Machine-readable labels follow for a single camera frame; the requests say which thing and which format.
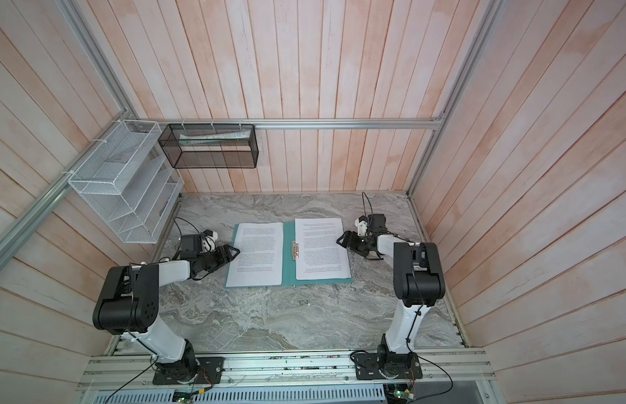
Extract printed paper sheet front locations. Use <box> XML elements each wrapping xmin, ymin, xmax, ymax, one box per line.
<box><xmin>225</xmin><ymin>222</ymin><xmax>284</xmax><ymax>288</ymax></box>

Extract metal folder clip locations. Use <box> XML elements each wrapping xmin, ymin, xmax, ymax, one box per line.
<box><xmin>291</xmin><ymin>241</ymin><xmax>300</xmax><ymax>261</ymax></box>

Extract green file folder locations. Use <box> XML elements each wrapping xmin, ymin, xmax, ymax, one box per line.
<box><xmin>233</xmin><ymin>220</ymin><xmax>353</xmax><ymax>286</ymax></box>

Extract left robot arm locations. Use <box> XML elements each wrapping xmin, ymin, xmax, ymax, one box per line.
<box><xmin>93</xmin><ymin>231</ymin><xmax>241</xmax><ymax>384</ymax></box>

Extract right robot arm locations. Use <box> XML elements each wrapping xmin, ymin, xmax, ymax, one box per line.
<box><xmin>337</xmin><ymin>214</ymin><xmax>446</xmax><ymax>380</ymax></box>

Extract papers in black basket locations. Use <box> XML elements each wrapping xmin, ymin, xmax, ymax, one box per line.
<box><xmin>178</xmin><ymin>131</ymin><xmax>252</xmax><ymax>147</ymax></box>

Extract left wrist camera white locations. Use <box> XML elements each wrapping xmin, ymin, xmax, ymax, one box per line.
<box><xmin>200</xmin><ymin>230</ymin><xmax>218</xmax><ymax>253</ymax></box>

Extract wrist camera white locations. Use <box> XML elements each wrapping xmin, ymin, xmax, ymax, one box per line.
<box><xmin>355</xmin><ymin>215</ymin><xmax>369</xmax><ymax>237</ymax></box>
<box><xmin>200</xmin><ymin>230</ymin><xmax>218</xmax><ymax>253</ymax></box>

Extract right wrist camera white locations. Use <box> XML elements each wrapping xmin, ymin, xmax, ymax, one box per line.
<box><xmin>355</xmin><ymin>215</ymin><xmax>369</xmax><ymax>237</ymax></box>

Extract right camera cable black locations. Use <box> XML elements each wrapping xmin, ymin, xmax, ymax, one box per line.
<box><xmin>361</xmin><ymin>191</ymin><xmax>374</xmax><ymax>217</ymax></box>

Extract camera cable black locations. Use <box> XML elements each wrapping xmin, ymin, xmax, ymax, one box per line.
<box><xmin>361</xmin><ymin>191</ymin><xmax>374</xmax><ymax>217</ymax></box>
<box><xmin>173</xmin><ymin>217</ymin><xmax>201</xmax><ymax>238</ymax></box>

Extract left camera cable black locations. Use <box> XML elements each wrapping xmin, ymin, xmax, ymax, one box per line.
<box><xmin>173</xmin><ymin>217</ymin><xmax>201</xmax><ymax>238</ymax></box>

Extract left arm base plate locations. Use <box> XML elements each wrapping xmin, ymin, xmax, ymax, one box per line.
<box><xmin>152</xmin><ymin>357</ymin><xmax>225</xmax><ymax>385</ymax></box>

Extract black mesh wall basket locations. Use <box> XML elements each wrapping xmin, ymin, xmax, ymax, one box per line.
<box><xmin>158</xmin><ymin>123</ymin><xmax>259</xmax><ymax>169</ymax></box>

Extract white wire mesh shelf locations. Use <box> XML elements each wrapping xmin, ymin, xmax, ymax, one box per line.
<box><xmin>69</xmin><ymin>121</ymin><xmax>183</xmax><ymax>244</ymax></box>

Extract horizontal aluminium wall bar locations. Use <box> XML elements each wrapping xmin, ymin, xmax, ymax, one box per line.
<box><xmin>154</xmin><ymin>118</ymin><xmax>444</xmax><ymax>130</ymax></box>

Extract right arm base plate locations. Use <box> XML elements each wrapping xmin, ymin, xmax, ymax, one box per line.
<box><xmin>349</xmin><ymin>350</ymin><xmax>422</xmax><ymax>380</ymax></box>

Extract aluminium mounting rail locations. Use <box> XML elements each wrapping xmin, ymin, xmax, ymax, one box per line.
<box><xmin>77</xmin><ymin>348</ymin><xmax>496</xmax><ymax>391</ymax></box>

